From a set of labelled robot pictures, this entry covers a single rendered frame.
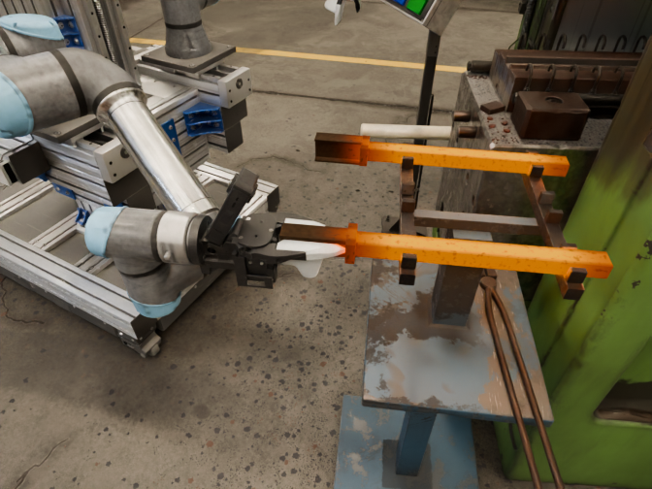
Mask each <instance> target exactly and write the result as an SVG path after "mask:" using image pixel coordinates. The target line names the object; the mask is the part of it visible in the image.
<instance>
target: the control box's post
mask: <svg viewBox="0 0 652 489"><path fill-rule="evenodd" d="M440 36H441V35H440ZM440 36H439V35H438V34H436V33H434V32H433V31H431V30H429V35H428V42H427V48H426V58H425V65H424V72H423V79H422V85H421V92H420V99H419V106H418V113H417V120H416V125H423V126H426V125H427V119H428V113H429V107H430V101H431V95H432V88H433V82H434V76H435V71H436V64H437V58H438V54H439V48H440ZM413 144H414V145H419V146H423V144H424V140H418V139H414V141H413ZM419 169H420V165H413V169H412V170H413V181H414V182H415V187H414V189H416V187H417V181H418V175H419Z"/></svg>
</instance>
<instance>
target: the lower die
mask: <svg viewBox="0 0 652 489"><path fill-rule="evenodd" d="M641 56H642V52H613V51H573V50H534V49H495V52H494V56H493V60H492V65H491V69H490V73H489V77H490V79H491V81H492V84H493V85H494V87H495V89H496V91H497V93H498V95H499V97H500V99H501V101H502V103H503V105H505V111H506V112H513V108H514V105H515V104H512V101H511V99H512V94H513V93H514V92H519V91H524V87H525V86H526V84H527V81H528V77H529V75H530V68H529V70H528V71H525V69H526V66H527V65H528V64H529V63H510V65H509V68H507V66H506V64H505V63H506V58H507V57H534V58H572V59H610V60H640V58H641ZM532 64H533V66H534V72H533V76H532V79H531V83H530V86H529V87H530V90H529V91H539V92H544V91H545V89H546V88H547V87H548V85H549V83H550V79H551V76H552V68H551V70H550V72H548V71H547V69H548V66H549V65H550V64H536V63H532ZM555 66H556V75H555V78H554V81H553V83H552V86H551V89H552V90H551V92H568V90H569V89H570V87H571V83H572V81H573V78H574V75H575V68H574V69H573V70H572V72H570V68H571V66H572V64H555ZM577 66H578V69H579V73H578V77H577V80H576V83H575V85H574V88H573V90H574V92H573V93H590V90H591V89H592V88H593V86H594V84H595V81H596V79H597V76H598V68H597V69H596V71H595V73H592V72H591V71H592V69H593V68H594V67H595V66H596V65H577ZM600 66H601V67H602V75H601V78H600V81H599V83H598V86H597V88H596V91H597V92H596V94H611V93H612V91H613V90H614V89H615V87H616V85H617V83H618V81H619V79H620V76H621V70H620V69H619V70H618V72H617V73H616V74H615V73H613V72H614V70H615V69H616V67H618V66H609V65H600ZM623 67H624V69H625V76H624V79H623V80H622V83H621V85H620V87H619V89H618V90H619V93H618V94H625V91H626V89H627V87H628V85H629V83H630V80H631V78H632V76H633V74H634V71H635V69H636V66H623ZM496 84H498V85H497V88H496ZM589 109H590V110H591V112H590V114H607V115H615V114H616V112H617V111H618V109H613V108H589Z"/></svg>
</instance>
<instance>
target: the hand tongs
mask: <svg viewBox="0 0 652 489"><path fill-rule="evenodd" d="M496 279H497V273H496V270H495V269H488V268H484V270H483V273H482V276H481V279H480V283H479V285H480V287H481V288H482V289H484V290H485V304H486V311H487V317H488V321H489V325H490V329H491V332H492V336H493V340H494V343H495V347H496V350H497V353H498V357H499V361H500V364H501V368H502V372H503V375H504V379H505V385H506V389H507V392H508V396H509V399H510V402H511V406H512V410H513V413H514V417H515V420H516V424H517V428H518V431H519V435H520V439H521V441H522V445H523V448H524V452H525V456H526V459H527V463H528V467H529V470H530V474H531V477H532V481H533V484H534V487H535V489H543V488H542V484H541V481H540V477H539V474H538V468H537V465H536V461H535V458H534V454H533V451H532V448H531V445H530V441H529V438H528V434H527V431H526V428H525V424H524V421H523V417H522V414H521V410H520V407H519V404H518V401H517V397H516V394H515V390H514V387H513V383H512V380H511V377H510V373H509V370H508V366H507V363H506V359H505V354H504V351H503V347H502V344H501V340H500V337H499V333H498V330H497V326H496V322H495V319H494V314H493V309H492V297H493V299H494V301H495V302H496V304H497V306H498V308H499V310H500V312H501V315H502V317H503V320H504V323H505V327H506V330H507V333H508V336H509V339H510V342H511V346H512V349H513V352H514V355H515V358H516V361H517V365H518V368H519V371H520V374H521V377H522V380H523V383H524V386H525V389H526V393H527V396H528V399H529V402H530V405H531V409H532V412H533V415H534V418H535V420H536V424H537V427H538V432H539V436H540V439H541V442H542V445H543V448H544V452H545V455H546V458H547V461H548V465H549V468H550V470H551V473H552V476H553V480H554V483H555V486H556V489H565V486H564V483H563V480H562V478H561V474H560V471H559V468H558V465H557V462H556V459H555V456H554V453H553V450H552V447H551V444H550V441H549V437H548V435H547V432H546V429H545V426H544V423H543V420H542V417H541V414H540V411H539V408H538V402H537V399H536V396H535V393H534V390H533V387H532V384H531V381H530V379H529V376H528V373H527V370H526V366H525V363H524V360H523V357H522V354H521V351H520V348H519V345H518V342H517V339H516V337H515V334H514V331H513V328H512V325H511V322H510V319H509V316H508V314H507V311H506V309H505V306H504V304H503V302H502V300H501V298H500V297H499V295H498V293H497V292H496V290H495V289H496V286H497V282H496Z"/></svg>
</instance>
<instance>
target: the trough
mask: <svg viewBox="0 0 652 489"><path fill-rule="evenodd" d="M638 61H639V60H610V59H572V58H534V57H507V58H506V63H505V64H506V66H507V68H509V65H510V63H536V64H572V65H573V64H576V65H609V66H620V65H621V66H637V63H638Z"/></svg>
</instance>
